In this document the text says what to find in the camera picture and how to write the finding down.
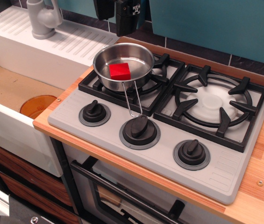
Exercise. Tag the black right burner grate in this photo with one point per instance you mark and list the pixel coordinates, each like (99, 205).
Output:
(220, 108)

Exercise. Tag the black left stove knob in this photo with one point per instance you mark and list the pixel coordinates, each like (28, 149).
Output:
(94, 114)

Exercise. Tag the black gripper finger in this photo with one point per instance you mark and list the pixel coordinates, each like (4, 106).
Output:
(105, 9)
(127, 14)

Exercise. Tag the black stove knob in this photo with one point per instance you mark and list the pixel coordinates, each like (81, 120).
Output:
(94, 114)
(140, 133)
(191, 155)

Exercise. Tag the black burner grate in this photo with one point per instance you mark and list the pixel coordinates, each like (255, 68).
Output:
(163, 74)
(220, 108)

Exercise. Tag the black middle stove knob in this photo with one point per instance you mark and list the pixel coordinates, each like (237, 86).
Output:
(140, 133)

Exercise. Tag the oven door with handle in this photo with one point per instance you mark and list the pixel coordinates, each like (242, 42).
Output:
(120, 198)

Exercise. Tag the red cube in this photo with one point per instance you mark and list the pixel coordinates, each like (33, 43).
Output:
(120, 71)

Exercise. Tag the stainless steel pan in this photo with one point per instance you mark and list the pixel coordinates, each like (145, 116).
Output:
(140, 61)

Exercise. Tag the black right stove knob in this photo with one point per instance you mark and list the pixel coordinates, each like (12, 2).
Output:
(191, 155)

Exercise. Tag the white sink unit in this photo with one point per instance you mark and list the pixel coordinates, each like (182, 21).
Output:
(30, 67)

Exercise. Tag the wooden drawer front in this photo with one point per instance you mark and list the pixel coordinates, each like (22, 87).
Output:
(37, 188)

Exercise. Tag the grey stove top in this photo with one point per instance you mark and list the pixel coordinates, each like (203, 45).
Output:
(219, 180)

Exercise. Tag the black left burner grate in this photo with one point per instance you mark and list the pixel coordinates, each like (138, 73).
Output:
(163, 74)

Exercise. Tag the grey toy faucet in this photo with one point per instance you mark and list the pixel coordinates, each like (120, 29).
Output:
(43, 20)

